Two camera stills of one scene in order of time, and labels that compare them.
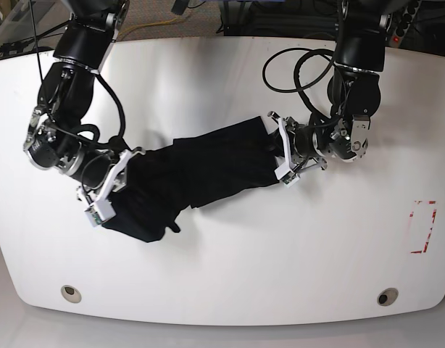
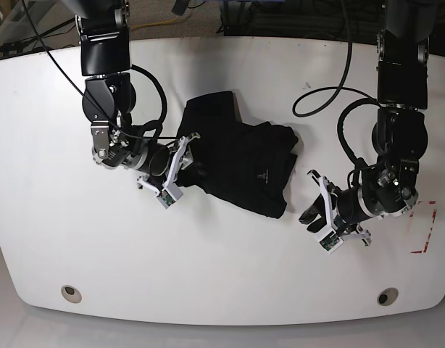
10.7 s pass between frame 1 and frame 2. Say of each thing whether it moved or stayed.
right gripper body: moved
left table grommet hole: stayed
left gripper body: moved
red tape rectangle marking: stayed
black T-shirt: moved
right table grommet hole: stayed
